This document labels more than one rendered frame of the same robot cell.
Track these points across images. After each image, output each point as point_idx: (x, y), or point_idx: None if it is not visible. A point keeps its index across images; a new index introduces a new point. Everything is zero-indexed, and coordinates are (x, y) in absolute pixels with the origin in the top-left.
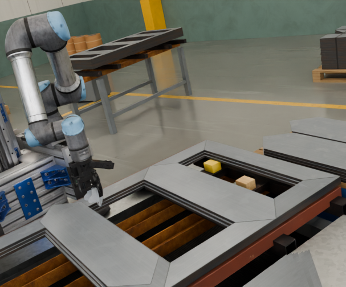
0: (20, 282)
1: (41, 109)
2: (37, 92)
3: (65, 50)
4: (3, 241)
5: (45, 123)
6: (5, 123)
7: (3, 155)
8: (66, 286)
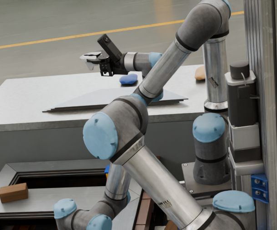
0: None
1: (107, 183)
2: (110, 169)
3: (127, 171)
4: (121, 226)
5: (104, 195)
6: (268, 204)
7: None
8: None
